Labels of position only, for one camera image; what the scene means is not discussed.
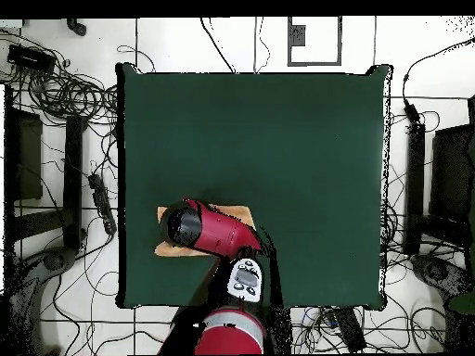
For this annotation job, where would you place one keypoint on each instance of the tan terry towel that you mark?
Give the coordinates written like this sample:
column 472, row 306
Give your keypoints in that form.
column 178, row 251

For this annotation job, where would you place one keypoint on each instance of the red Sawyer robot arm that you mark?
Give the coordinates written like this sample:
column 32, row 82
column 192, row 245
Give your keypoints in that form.
column 219, row 231

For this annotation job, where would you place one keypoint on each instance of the long black power strip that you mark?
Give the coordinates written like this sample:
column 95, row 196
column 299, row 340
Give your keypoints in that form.
column 101, row 200

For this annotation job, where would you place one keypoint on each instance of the dark green tablecloth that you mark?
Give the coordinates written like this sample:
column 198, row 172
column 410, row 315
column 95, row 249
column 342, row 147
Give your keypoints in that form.
column 315, row 148

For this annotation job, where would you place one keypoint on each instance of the dark tripod base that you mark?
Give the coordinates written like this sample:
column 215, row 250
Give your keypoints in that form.
column 438, row 270
column 55, row 259

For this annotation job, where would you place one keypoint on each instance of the wide black power strip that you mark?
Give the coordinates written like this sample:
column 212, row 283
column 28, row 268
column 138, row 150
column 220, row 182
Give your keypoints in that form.
column 350, row 330

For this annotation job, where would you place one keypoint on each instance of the small black curved object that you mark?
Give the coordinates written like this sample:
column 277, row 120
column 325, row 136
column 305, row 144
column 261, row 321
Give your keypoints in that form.
column 77, row 27

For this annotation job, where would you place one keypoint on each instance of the black adapter box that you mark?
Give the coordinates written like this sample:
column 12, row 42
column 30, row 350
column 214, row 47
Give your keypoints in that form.
column 29, row 57

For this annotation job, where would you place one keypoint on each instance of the black metal stand frame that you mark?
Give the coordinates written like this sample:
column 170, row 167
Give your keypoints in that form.
column 415, row 167
column 73, row 167

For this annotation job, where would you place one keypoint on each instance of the grey square floor frame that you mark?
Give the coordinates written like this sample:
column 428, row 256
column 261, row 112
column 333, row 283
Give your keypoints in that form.
column 298, row 35

